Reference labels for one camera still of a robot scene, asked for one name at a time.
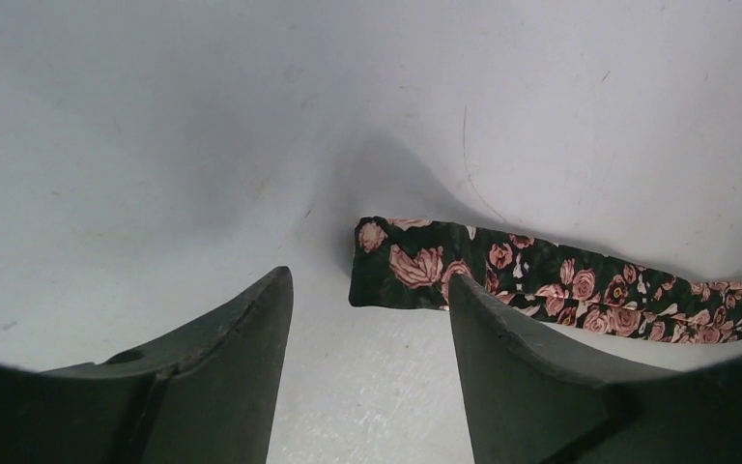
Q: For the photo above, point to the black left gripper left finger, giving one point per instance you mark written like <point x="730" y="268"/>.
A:
<point x="204" y="393"/>

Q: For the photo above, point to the floral rose pattern tie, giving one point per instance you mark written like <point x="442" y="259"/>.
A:
<point x="408" y="264"/>

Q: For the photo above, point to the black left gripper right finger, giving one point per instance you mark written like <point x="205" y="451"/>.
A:
<point x="535" y="395"/>

